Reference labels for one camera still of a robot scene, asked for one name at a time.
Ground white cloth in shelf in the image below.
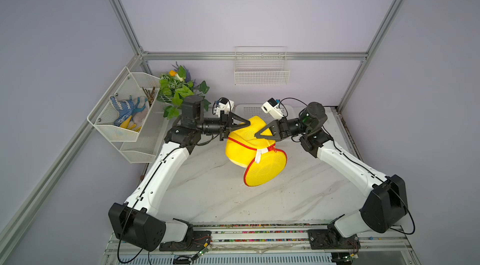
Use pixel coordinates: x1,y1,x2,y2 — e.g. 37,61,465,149
132,108,149,132

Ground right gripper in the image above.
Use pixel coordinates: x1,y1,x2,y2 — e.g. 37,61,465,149
257,118,311,143

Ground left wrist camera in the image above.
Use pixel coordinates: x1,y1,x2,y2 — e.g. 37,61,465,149
214,97,235,117

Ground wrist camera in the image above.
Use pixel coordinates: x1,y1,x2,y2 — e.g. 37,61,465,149
214,97,235,117
261,97,284,120

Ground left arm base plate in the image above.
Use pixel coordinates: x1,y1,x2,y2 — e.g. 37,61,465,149
158,231,211,252

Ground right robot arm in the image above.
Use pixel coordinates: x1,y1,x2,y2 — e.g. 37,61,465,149
255,99,411,238

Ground white plastic basket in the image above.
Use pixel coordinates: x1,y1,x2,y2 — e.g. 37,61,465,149
234,104,275,124

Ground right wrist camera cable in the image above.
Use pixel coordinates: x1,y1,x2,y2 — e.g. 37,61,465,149
277,97,309,116

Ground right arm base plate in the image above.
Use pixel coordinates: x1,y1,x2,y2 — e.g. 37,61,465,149
307,229,361,251

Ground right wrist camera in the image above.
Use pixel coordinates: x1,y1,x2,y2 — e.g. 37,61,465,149
261,97,284,120

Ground teal garden rake yellow handle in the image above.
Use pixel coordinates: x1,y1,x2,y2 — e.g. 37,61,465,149
120,96,150,132

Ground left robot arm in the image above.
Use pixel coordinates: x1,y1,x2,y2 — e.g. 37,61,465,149
108,95,250,252

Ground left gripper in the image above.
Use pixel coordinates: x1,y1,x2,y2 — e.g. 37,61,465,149
197,112,251,141

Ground artificial green plant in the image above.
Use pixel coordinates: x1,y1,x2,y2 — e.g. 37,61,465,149
157,62,211,120

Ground white mesh corner shelf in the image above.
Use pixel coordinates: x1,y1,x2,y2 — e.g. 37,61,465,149
87,67,168,164

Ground white wire wall basket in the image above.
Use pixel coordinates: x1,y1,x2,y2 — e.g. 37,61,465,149
234,46,290,86

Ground yellow mesh laundry bag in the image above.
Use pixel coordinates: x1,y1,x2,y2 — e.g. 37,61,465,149
225,116,288,187

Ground brown twigs in shelf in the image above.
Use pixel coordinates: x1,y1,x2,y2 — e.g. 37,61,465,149
142,87,156,107

